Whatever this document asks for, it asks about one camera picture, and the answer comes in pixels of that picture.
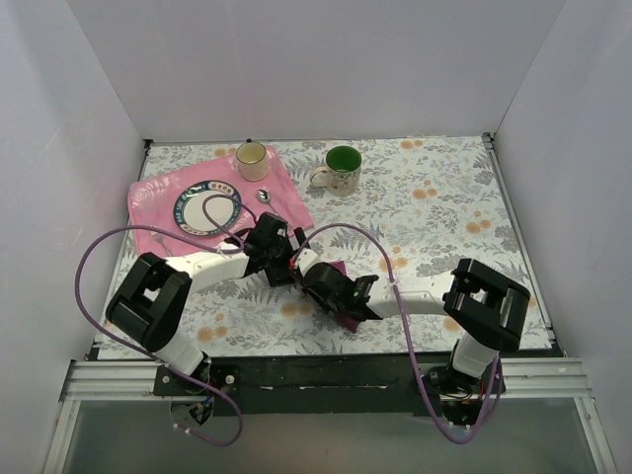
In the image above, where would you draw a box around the purple satin napkin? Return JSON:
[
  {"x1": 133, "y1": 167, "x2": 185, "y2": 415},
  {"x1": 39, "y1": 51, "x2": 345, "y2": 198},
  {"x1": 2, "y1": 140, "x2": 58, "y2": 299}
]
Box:
[{"x1": 331, "y1": 261, "x2": 359, "y2": 334}]

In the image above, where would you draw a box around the green floral mug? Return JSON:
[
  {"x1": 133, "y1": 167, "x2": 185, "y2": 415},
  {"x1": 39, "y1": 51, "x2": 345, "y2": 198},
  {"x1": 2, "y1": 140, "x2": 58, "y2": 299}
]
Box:
[{"x1": 309, "y1": 145, "x2": 361, "y2": 197}]

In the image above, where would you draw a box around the floral tablecloth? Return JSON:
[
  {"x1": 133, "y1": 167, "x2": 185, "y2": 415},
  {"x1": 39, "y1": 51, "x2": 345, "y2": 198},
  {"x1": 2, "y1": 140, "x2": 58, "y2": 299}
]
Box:
[{"x1": 97, "y1": 135, "x2": 549, "y2": 360}]

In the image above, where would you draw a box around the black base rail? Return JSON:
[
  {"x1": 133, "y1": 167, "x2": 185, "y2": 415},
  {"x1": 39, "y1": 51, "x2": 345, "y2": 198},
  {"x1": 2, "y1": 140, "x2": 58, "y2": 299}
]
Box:
[{"x1": 152, "y1": 353, "x2": 508, "y2": 419}]

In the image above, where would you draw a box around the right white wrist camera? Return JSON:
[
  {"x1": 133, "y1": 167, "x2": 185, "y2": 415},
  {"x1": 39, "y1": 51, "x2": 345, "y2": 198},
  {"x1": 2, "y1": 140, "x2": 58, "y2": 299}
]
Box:
[{"x1": 293, "y1": 248, "x2": 321, "y2": 277}]

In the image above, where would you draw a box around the small silver fork on placemat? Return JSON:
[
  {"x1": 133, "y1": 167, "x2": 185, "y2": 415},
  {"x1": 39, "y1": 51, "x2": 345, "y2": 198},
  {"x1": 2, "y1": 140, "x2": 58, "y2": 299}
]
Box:
[{"x1": 149, "y1": 230, "x2": 174, "y2": 257}]

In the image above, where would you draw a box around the cream ceramic cup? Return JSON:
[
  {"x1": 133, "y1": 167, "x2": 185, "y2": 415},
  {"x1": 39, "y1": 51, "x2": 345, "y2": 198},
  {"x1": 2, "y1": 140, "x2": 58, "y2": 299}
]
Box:
[{"x1": 236, "y1": 141, "x2": 269, "y2": 182}]

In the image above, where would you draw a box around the pink cloth placemat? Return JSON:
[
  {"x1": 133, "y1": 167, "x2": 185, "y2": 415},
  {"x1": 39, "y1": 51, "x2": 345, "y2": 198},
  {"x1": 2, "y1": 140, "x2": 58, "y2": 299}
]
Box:
[{"x1": 127, "y1": 145, "x2": 314, "y2": 246}]

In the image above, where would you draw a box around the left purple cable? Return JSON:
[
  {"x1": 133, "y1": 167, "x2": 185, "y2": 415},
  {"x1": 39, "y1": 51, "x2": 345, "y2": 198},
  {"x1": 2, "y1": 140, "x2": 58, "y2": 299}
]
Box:
[{"x1": 73, "y1": 193, "x2": 258, "y2": 447}]

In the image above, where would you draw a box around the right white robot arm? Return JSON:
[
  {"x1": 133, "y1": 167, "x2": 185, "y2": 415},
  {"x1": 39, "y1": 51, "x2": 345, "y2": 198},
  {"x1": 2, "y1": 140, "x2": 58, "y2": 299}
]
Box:
[{"x1": 295, "y1": 251, "x2": 530, "y2": 393}]

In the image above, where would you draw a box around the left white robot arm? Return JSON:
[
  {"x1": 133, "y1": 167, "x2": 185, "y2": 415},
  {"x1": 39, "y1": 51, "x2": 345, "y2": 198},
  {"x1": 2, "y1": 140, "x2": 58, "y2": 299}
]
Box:
[{"x1": 106, "y1": 212, "x2": 293, "y2": 395}]

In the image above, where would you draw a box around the aluminium frame rail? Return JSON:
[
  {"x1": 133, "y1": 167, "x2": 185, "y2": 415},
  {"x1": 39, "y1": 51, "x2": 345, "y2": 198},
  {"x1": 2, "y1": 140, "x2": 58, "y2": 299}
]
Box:
[{"x1": 43, "y1": 132, "x2": 618, "y2": 474}]

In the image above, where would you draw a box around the white plate blue rim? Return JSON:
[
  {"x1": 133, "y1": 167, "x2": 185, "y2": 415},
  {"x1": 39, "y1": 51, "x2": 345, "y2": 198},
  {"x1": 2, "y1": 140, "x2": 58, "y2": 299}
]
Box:
[{"x1": 173, "y1": 180, "x2": 242, "y2": 237}]

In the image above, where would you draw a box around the silver spoon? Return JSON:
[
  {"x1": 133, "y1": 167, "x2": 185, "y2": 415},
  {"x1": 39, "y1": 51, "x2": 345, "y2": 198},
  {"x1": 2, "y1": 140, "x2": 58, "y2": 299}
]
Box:
[{"x1": 256, "y1": 189, "x2": 278, "y2": 215}]

